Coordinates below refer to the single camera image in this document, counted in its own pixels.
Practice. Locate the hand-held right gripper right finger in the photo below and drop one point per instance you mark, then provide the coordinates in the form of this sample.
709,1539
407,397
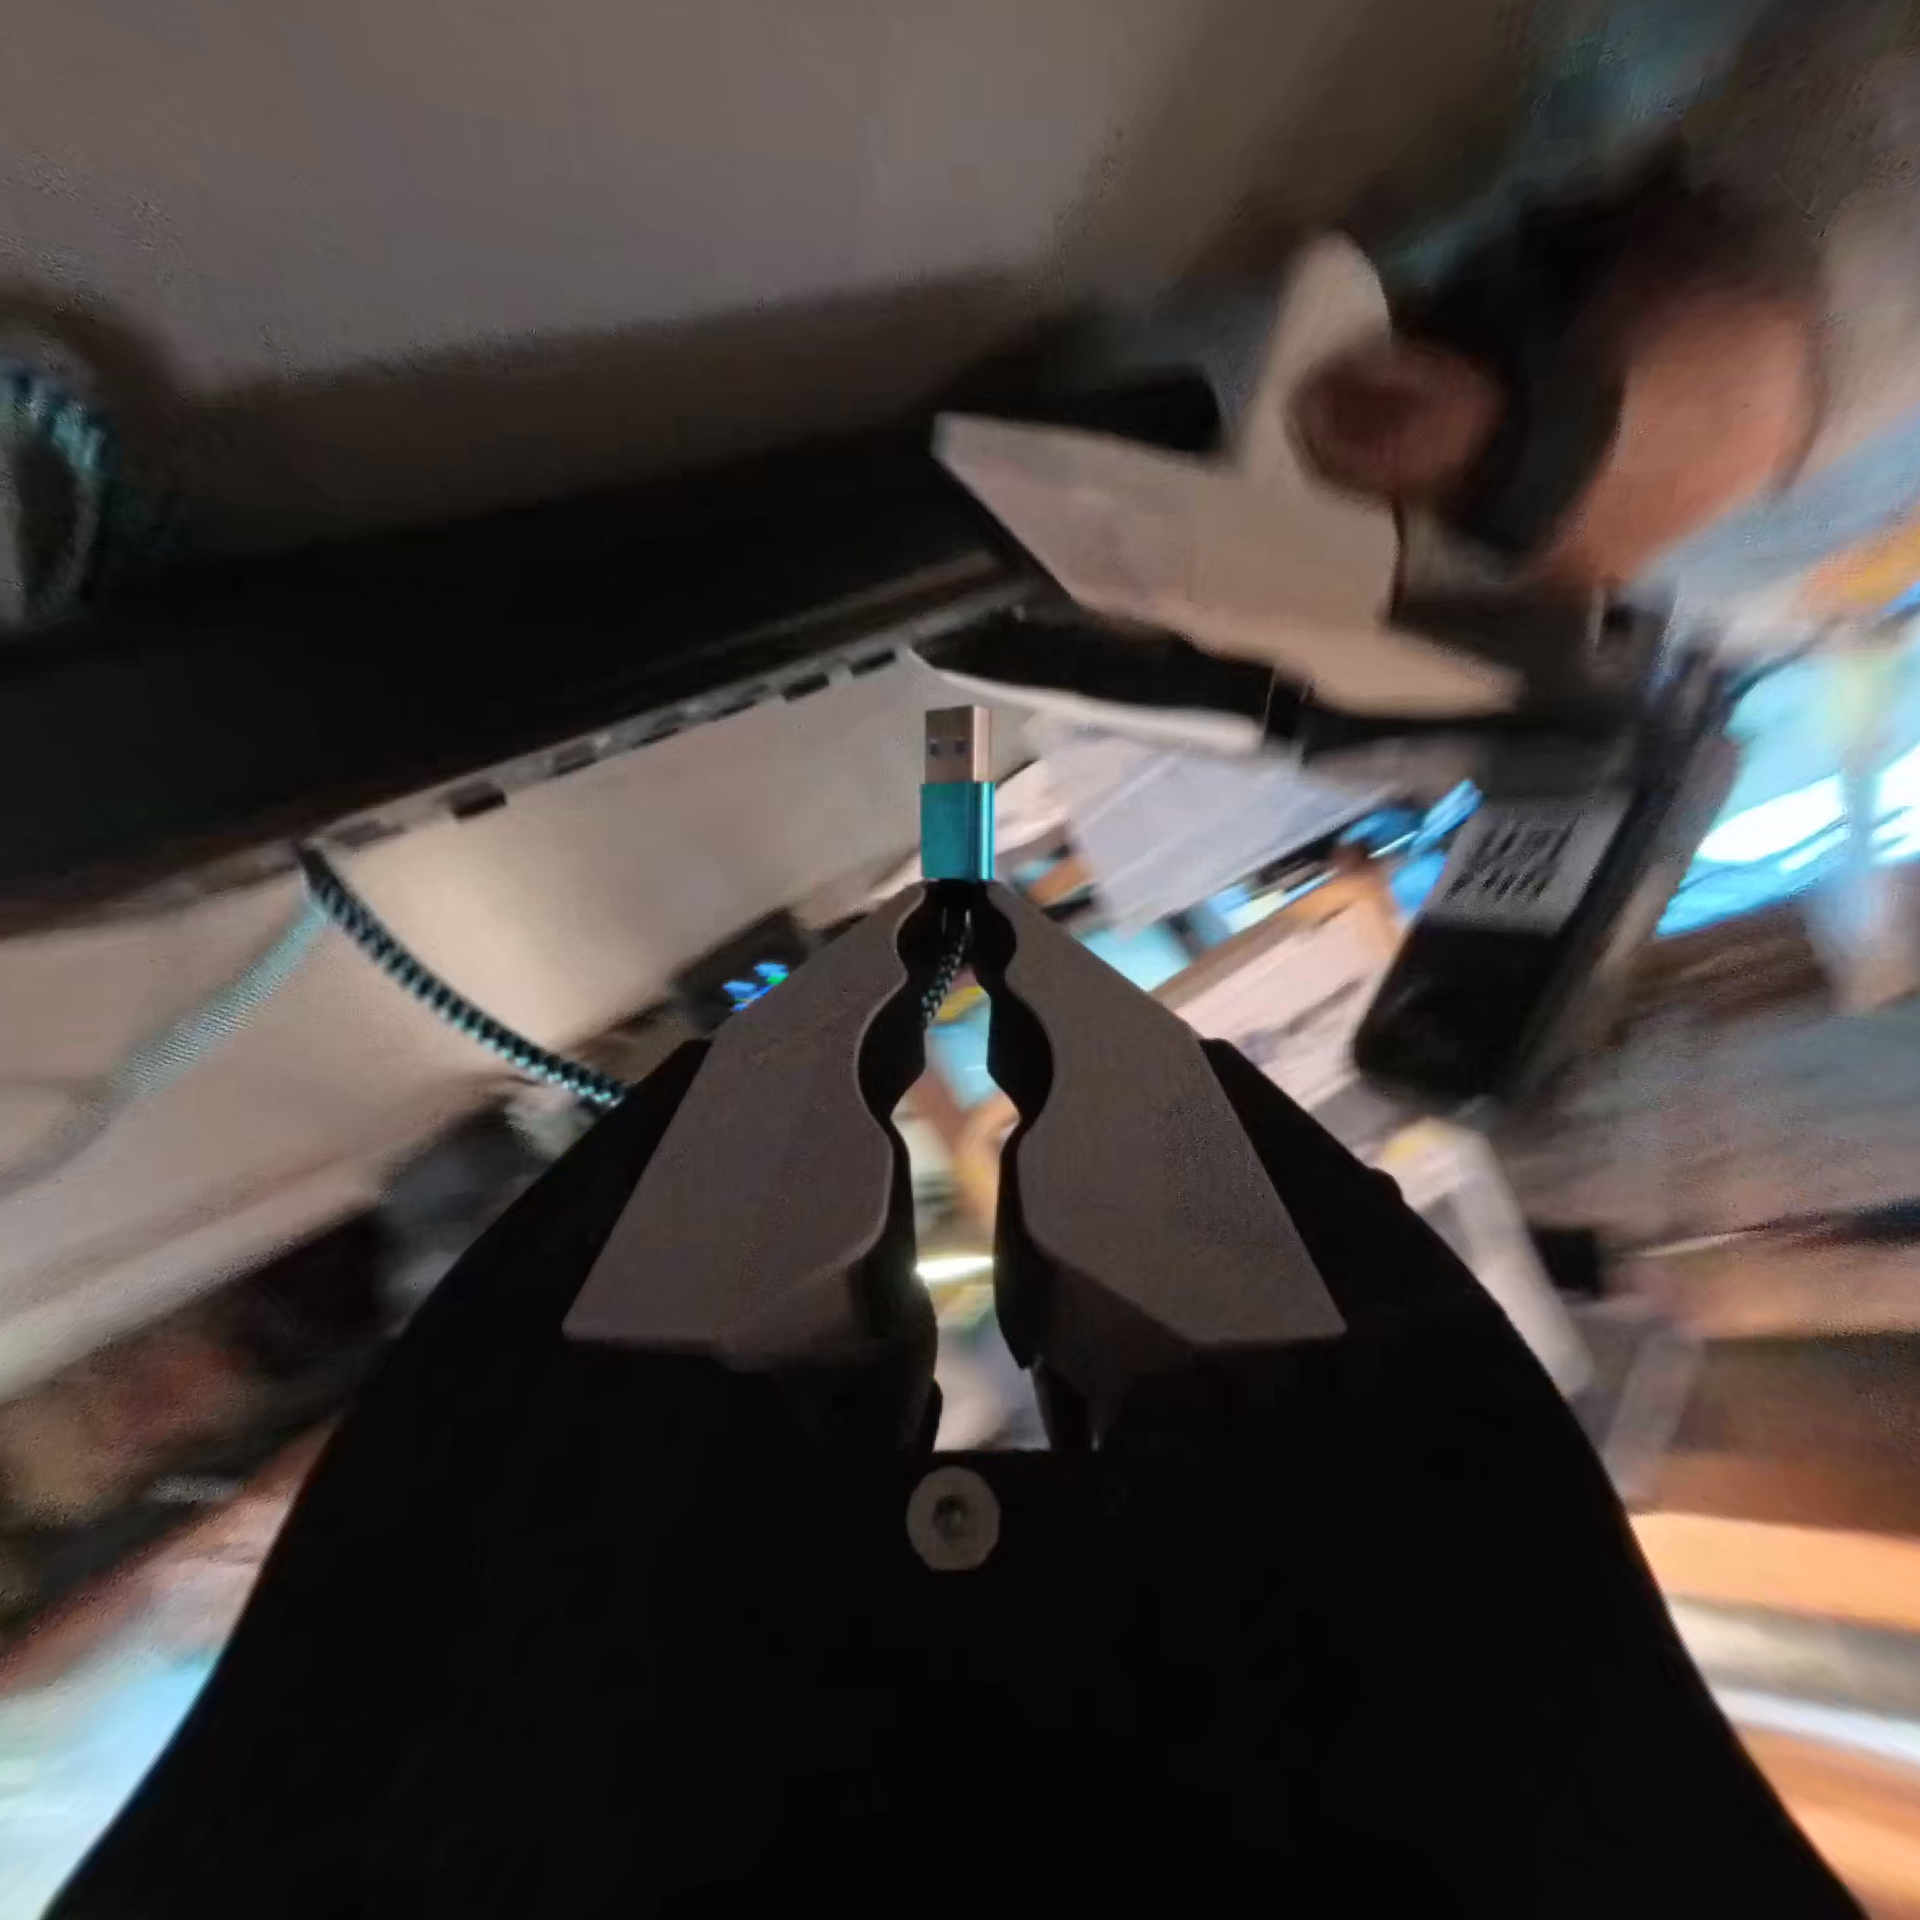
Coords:
1154,1201

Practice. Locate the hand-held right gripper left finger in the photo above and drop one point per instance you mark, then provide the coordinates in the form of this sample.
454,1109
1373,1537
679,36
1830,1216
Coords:
764,1185

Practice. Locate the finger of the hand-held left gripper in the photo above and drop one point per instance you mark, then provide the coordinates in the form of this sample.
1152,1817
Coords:
1200,556
1172,729

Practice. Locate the black usb hub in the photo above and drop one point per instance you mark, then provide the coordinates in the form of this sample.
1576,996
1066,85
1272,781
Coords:
450,675

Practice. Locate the person's left hand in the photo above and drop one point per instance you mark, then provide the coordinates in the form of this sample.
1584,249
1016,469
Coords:
1695,434

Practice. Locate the black charger case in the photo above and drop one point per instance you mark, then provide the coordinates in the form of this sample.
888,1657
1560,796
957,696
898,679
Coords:
751,984

